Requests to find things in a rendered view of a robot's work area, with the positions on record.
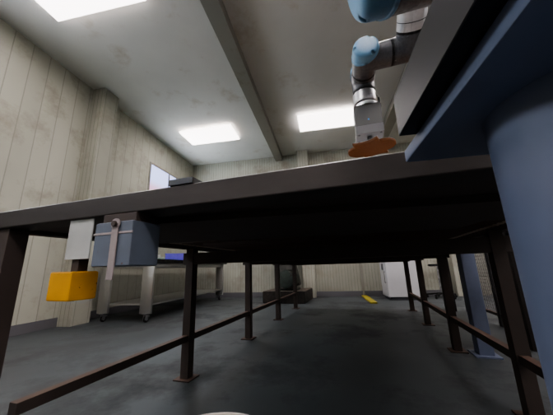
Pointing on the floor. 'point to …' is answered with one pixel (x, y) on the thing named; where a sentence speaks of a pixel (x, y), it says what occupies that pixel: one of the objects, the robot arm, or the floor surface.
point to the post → (475, 305)
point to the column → (509, 144)
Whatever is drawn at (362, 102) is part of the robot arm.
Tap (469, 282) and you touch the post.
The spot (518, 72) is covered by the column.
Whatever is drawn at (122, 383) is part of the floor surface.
